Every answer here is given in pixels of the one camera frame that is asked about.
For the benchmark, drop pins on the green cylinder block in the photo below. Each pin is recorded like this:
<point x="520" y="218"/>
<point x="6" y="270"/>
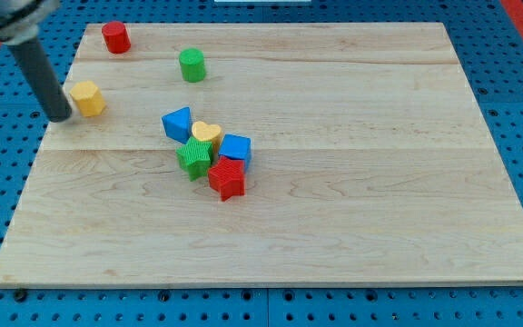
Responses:
<point x="192" y="65"/>

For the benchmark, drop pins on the yellow hexagon block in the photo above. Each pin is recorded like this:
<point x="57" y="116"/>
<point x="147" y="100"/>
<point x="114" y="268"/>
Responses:
<point x="88" y="98"/>

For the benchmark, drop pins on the green star block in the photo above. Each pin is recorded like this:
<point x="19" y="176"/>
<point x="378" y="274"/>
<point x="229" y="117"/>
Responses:
<point x="195" y="158"/>

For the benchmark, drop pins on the blue triangle block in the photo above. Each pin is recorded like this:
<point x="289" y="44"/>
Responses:
<point x="177" y="125"/>

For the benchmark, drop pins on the red star block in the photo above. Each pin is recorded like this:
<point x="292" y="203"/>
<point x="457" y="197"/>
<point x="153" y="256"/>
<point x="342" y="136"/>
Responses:
<point x="227" y="178"/>

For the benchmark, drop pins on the red cylinder block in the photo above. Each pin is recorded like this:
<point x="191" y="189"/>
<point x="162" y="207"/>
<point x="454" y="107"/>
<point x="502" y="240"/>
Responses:
<point x="116" y="37"/>

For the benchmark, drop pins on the light wooden board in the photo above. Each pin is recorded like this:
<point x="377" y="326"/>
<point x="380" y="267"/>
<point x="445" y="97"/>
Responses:
<point x="372" y="166"/>

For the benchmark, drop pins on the yellow heart block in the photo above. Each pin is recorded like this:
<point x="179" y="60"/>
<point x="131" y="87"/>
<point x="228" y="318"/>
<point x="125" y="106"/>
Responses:
<point x="208" y="133"/>

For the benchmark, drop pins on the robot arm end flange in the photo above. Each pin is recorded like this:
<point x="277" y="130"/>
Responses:
<point x="19" y="19"/>

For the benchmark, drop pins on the blue cube block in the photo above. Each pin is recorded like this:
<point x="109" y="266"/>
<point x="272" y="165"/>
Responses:
<point x="237" y="147"/>

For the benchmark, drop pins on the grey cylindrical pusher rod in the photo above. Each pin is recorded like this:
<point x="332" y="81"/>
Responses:
<point x="39" y="73"/>

